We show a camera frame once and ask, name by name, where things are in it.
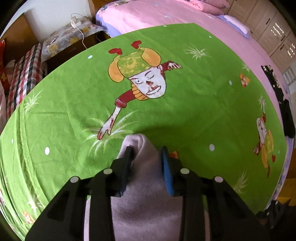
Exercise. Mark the green cartoon bed sheet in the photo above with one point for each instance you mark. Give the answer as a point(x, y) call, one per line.
point(178, 85)

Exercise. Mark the black garment on bed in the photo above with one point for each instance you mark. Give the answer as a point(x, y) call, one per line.
point(284, 104)

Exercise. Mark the bedside table with floral cloth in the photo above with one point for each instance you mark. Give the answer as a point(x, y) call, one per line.
point(70, 40)

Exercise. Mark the lavender pillow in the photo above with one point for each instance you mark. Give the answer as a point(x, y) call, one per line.
point(236, 25)

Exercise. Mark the pink bed cover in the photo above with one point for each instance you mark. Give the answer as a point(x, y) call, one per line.
point(121, 17)

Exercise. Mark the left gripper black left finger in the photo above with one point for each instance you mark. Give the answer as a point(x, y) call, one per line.
point(64, 216)

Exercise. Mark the red plaid blanket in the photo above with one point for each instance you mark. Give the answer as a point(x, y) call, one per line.
point(27, 73)

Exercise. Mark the beige wardrobe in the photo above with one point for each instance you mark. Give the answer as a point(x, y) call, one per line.
point(269, 28)

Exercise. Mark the pink folded quilt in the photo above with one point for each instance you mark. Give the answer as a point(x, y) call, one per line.
point(211, 7)

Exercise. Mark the pink floral quilt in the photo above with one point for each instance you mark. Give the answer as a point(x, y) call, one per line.
point(2, 109)

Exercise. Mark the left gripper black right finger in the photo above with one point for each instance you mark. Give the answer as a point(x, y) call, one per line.
point(211, 209)

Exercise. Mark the mauve knit pants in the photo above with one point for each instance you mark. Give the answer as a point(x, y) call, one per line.
point(145, 211)

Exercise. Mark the wooden headboard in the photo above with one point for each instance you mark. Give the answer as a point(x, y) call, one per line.
point(19, 39)

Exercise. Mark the red pillow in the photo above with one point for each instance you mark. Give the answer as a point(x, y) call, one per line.
point(5, 80)

